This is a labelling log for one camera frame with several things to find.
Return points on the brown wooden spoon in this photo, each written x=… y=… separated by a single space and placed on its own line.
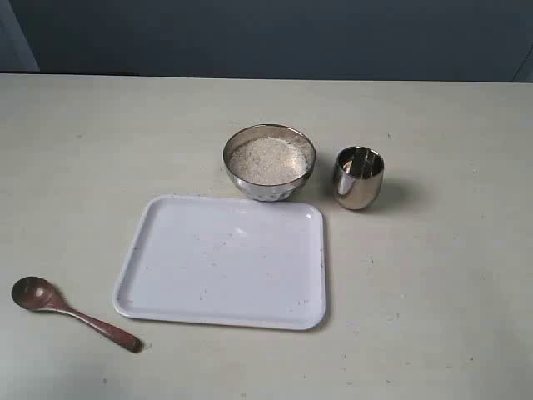
x=37 y=294

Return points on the shiny steel cup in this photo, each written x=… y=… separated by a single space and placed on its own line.
x=357 y=178

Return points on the white plastic tray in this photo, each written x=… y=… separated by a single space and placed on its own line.
x=225 y=261

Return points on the steel bowl with rice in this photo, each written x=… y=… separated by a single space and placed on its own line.
x=269 y=162

